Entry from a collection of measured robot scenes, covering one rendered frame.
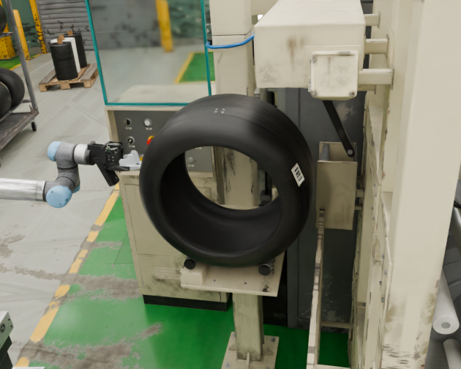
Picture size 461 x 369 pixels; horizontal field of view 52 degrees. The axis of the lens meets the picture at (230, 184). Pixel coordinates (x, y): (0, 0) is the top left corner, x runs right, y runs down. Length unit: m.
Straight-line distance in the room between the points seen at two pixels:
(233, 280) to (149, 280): 1.12
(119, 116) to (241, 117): 1.12
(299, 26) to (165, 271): 1.97
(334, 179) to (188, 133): 0.64
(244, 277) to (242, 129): 0.65
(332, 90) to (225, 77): 0.84
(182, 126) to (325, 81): 0.60
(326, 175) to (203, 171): 0.82
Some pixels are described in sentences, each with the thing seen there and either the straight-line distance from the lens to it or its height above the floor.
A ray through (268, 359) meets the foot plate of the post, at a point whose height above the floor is 0.01.
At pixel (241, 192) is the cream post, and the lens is 1.99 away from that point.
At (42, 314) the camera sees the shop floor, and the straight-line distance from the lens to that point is 3.21.
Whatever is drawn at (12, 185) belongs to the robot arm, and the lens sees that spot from 1.78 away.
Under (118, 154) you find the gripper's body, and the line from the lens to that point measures 1.72.
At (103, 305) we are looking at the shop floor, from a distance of 3.12.
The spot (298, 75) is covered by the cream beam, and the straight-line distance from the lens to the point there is 1.13.
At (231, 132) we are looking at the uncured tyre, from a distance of 1.44.
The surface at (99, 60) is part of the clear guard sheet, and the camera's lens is 2.40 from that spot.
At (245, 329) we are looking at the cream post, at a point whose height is 0.24.
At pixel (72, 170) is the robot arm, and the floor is 1.24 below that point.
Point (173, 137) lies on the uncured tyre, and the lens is 1.50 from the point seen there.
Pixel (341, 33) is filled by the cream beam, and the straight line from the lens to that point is 1.11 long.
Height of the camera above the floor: 1.95
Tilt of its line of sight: 27 degrees down
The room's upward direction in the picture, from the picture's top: 4 degrees counter-clockwise
